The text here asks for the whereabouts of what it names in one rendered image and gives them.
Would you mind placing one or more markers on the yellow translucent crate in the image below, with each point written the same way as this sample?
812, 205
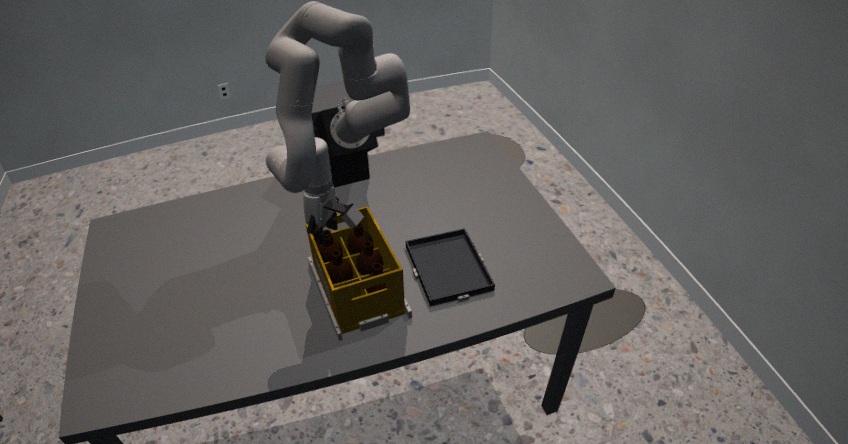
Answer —
349, 312

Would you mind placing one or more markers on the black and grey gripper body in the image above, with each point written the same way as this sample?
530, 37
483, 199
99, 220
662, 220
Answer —
313, 205

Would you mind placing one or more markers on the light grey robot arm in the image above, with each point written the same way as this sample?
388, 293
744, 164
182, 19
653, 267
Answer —
364, 76

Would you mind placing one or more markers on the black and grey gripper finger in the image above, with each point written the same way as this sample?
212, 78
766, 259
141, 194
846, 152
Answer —
319, 236
332, 222

